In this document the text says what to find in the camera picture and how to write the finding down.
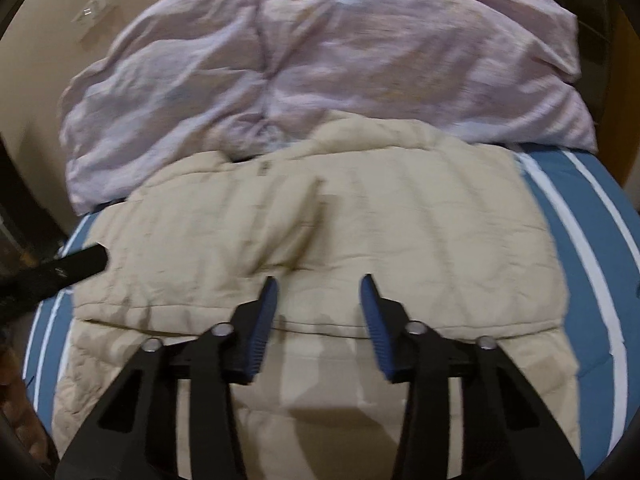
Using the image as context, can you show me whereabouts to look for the blue white-striped bed sheet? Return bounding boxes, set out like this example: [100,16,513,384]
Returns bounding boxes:
[21,142,640,480]

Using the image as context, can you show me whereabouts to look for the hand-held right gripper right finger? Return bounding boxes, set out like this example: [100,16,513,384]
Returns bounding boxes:
[360,273,586,480]

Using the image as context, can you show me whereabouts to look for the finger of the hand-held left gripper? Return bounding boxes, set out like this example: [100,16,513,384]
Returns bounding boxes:
[0,243,111,322]

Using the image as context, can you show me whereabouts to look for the white wall switch plate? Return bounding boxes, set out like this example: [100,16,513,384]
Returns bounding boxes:
[70,0,118,41]

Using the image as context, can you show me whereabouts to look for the beige puffer jacket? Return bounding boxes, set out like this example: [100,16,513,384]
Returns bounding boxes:
[51,111,583,480]

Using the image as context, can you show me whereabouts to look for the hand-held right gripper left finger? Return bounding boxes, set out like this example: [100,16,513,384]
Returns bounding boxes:
[55,276,279,480]

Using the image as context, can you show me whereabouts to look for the left pink striped pillow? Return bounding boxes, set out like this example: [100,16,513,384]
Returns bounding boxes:
[59,0,600,216]

